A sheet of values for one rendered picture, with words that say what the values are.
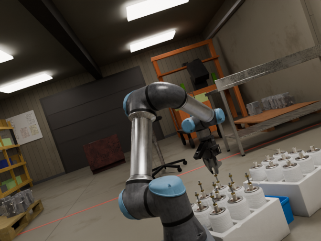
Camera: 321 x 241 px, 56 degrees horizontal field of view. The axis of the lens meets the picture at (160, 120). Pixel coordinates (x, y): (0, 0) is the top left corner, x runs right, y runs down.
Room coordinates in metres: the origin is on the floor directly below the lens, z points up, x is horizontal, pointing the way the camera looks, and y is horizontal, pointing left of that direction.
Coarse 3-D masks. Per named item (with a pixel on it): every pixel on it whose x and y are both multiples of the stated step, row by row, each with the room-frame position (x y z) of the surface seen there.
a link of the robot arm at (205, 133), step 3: (207, 129) 1.65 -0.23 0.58; (198, 132) 1.65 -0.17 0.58; (201, 132) 1.65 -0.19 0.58; (204, 132) 1.64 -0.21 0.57; (207, 132) 1.65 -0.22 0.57; (198, 135) 1.66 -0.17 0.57; (201, 135) 1.65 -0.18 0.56; (204, 135) 1.64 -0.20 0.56; (207, 135) 1.65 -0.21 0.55; (198, 138) 1.67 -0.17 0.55; (201, 138) 1.66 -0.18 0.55
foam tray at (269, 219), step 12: (276, 204) 1.43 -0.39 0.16; (252, 216) 1.34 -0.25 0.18; (264, 216) 1.38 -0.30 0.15; (276, 216) 1.41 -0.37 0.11; (240, 228) 1.30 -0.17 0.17; (252, 228) 1.33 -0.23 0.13; (264, 228) 1.36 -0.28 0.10; (276, 228) 1.40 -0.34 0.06; (288, 228) 1.44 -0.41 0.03; (216, 240) 1.28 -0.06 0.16; (228, 240) 1.26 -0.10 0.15; (240, 240) 1.29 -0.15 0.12; (252, 240) 1.32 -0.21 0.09; (264, 240) 1.35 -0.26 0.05; (276, 240) 1.39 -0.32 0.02
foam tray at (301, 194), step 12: (252, 180) 1.87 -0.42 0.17; (264, 180) 1.76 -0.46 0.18; (300, 180) 1.56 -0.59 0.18; (312, 180) 1.58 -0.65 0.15; (264, 192) 1.73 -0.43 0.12; (276, 192) 1.66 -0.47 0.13; (288, 192) 1.59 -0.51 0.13; (300, 192) 1.53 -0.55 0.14; (312, 192) 1.57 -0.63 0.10; (300, 204) 1.55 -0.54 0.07; (312, 204) 1.55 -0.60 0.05
